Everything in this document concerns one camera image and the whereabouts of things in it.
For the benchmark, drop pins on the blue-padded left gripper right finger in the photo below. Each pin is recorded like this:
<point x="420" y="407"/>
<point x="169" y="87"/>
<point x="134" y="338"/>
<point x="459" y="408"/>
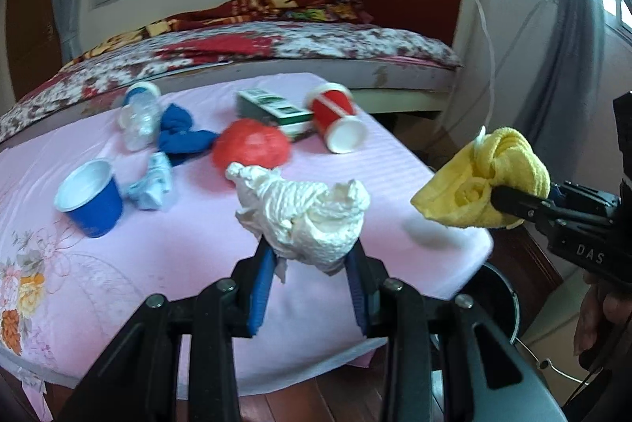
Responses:
<point x="365" y="275"/>

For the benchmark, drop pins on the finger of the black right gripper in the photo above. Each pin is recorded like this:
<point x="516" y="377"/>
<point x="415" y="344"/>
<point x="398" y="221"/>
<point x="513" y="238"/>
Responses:
<point x="528" y="207"/>

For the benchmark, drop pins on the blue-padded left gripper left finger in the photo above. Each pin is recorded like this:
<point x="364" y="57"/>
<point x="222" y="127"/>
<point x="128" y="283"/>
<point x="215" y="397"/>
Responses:
<point x="253" y="277"/>

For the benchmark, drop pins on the yellow cloth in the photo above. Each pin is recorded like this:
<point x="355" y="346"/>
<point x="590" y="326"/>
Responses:
<point x="459" y="194"/>

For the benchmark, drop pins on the white tissue paper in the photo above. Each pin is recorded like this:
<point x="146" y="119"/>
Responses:
<point x="306" y="221"/>

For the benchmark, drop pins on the light blue wrapper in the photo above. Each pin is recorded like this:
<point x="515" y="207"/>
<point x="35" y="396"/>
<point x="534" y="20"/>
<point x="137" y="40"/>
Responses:
<point x="148" y="192"/>

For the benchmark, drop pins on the red plastic bag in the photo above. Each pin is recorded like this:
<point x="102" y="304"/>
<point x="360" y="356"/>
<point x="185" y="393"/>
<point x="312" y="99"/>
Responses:
<point x="250" y="142"/>

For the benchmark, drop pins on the dark blue cloth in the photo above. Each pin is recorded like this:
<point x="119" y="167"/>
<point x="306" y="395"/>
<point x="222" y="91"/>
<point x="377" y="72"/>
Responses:
<point x="178" y="139"/>

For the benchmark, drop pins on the green white carton box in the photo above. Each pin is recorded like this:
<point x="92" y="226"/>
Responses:
<point x="274" y="110"/>

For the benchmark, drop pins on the red paper cup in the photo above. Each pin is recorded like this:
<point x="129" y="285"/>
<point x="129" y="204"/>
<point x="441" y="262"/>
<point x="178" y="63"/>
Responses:
<point x="335" y="118"/>

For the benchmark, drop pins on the clear plastic bag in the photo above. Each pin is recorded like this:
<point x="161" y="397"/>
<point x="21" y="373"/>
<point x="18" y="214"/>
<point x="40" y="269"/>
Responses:
<point x="139" y="120"/>

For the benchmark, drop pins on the blue patterned paper cup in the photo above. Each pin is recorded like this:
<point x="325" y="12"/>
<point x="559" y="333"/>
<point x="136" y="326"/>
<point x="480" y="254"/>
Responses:
<point x="141" y="88"/>

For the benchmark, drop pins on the person's right hand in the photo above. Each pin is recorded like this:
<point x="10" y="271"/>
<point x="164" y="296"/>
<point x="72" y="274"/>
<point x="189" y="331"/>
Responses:
<point x="600" y="303"/>

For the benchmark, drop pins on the grey curtain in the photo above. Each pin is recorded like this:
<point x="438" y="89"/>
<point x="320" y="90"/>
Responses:
<point x="560" y="105"/>

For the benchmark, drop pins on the bed with floral quilt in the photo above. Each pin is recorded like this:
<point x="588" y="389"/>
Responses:
<point x="87" y="77"/>

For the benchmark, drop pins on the red patterned blanket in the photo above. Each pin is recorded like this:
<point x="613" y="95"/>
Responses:
<point x="237" y="12"/>

